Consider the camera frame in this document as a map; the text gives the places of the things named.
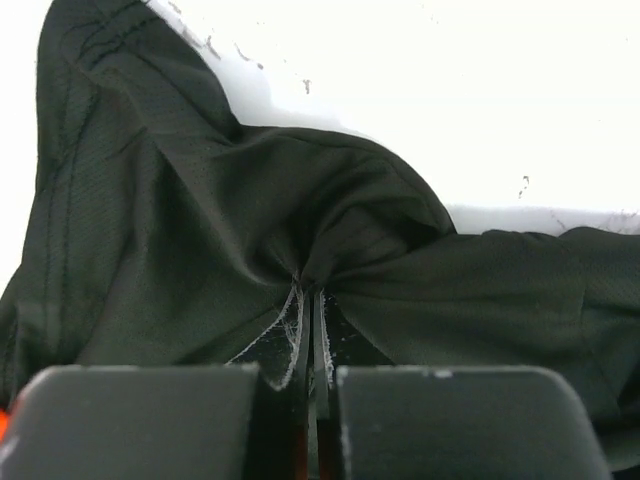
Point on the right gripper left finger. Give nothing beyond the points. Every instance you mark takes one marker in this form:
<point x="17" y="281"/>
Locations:
<point x="244" y="419"/>

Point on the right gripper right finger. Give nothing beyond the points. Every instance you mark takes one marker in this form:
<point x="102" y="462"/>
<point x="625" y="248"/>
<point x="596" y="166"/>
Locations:
<point x="378" y="420"/>

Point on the orange t shirt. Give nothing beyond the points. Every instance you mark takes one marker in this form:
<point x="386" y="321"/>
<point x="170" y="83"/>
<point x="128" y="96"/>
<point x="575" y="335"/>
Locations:
<point x="5" y="417"/>

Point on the black t shirt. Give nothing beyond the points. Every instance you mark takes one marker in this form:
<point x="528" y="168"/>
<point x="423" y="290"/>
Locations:
<point x="165" y="232"/>

